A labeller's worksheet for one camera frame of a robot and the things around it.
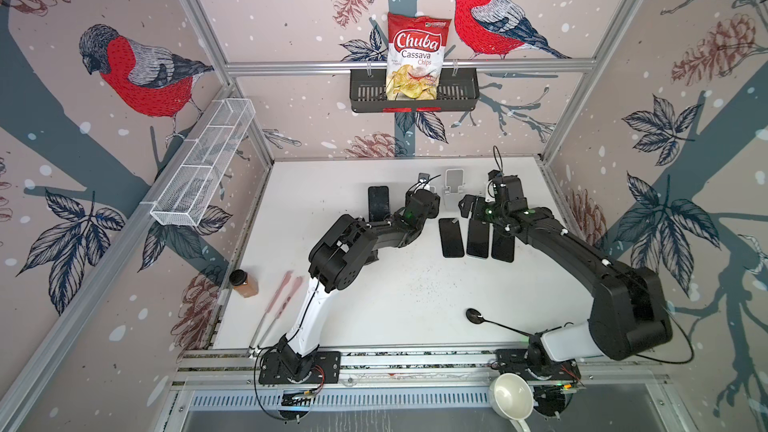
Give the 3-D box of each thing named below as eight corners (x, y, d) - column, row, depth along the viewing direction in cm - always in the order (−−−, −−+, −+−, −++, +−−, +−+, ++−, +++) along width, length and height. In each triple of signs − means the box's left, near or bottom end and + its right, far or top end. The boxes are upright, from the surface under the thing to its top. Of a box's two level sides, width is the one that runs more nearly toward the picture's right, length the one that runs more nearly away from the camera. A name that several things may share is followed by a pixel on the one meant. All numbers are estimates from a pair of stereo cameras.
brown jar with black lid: (240, 298, 87) (225, 285, 80) (245, 283, 90) (231, 269, 83) (256, 298, 87) (243, 285, 80) (260, 283, 90) (248, 269, 83)
